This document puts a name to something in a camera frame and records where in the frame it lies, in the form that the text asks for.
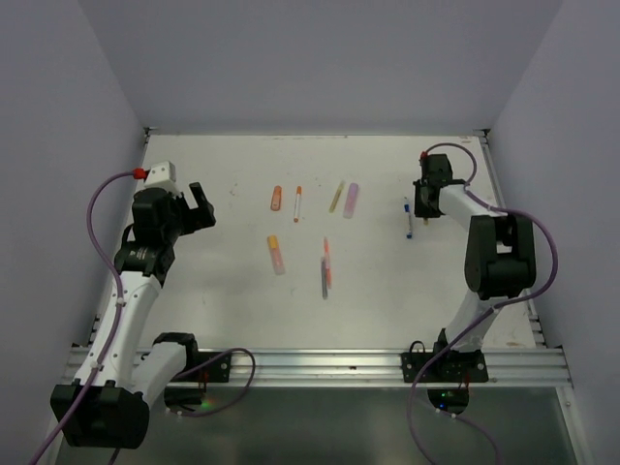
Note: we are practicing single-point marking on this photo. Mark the orange capped white marker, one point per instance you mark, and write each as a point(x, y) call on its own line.
point(297, 203)

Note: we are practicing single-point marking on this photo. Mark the aluminium rail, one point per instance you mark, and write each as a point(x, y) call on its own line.
point(521, 368)

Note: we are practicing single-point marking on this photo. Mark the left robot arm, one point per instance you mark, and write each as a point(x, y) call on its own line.
point(108, 402)

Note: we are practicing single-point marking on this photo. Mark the yellow capped pink highlighter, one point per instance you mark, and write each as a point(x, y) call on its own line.
point(275, 254)

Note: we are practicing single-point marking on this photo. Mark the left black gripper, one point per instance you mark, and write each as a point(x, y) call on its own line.
point(196, 218)

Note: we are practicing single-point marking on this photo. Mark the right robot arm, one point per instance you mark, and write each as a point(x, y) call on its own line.
point(499, 264)

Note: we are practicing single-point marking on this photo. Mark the orange highlighter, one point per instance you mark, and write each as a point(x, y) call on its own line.
point(276, 198)

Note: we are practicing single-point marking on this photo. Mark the yellow green slim highlighter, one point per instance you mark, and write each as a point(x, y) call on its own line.
point(336, 196)

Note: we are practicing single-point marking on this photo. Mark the base bracket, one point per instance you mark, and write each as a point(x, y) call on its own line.
point(453, 367)
point(217, 372)

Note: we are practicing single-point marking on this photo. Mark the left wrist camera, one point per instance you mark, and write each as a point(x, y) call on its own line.
point(163, 176)

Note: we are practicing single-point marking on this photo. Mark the red slim pen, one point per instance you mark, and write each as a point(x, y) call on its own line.
point(328, 278)

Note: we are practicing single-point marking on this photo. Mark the blue white marker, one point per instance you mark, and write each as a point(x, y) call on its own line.
point(410, 218)

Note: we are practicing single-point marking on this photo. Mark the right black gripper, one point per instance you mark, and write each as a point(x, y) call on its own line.
point(419, 209)

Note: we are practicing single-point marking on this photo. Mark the right base bracket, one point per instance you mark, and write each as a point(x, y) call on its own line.
point(453, 367)

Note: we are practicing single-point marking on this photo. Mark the purple slim pen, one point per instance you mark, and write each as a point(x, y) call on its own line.
point(324, 279)

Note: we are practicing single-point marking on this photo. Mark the left base bracket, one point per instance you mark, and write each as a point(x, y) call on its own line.
point(217, 372)

